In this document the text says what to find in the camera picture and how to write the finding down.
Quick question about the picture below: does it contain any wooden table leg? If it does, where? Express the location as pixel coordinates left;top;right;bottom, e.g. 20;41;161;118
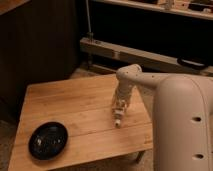
135;151;145;164

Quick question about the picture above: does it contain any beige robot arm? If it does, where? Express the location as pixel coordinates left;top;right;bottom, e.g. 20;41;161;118
112;64;213;171

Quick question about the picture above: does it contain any wooden shelf board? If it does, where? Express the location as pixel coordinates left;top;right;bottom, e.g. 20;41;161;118
92;0;213;21

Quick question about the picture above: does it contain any black handle loop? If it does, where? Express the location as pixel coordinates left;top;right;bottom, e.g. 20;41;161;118
177;58;208;70

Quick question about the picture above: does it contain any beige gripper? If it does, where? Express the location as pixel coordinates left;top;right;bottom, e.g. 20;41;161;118
111;87;132;113

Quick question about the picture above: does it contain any metal vertical pole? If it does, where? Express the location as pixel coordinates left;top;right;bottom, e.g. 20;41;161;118
85;0;93;42

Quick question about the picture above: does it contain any grey metal beam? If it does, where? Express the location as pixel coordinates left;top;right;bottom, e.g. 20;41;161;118
80;37;213;76

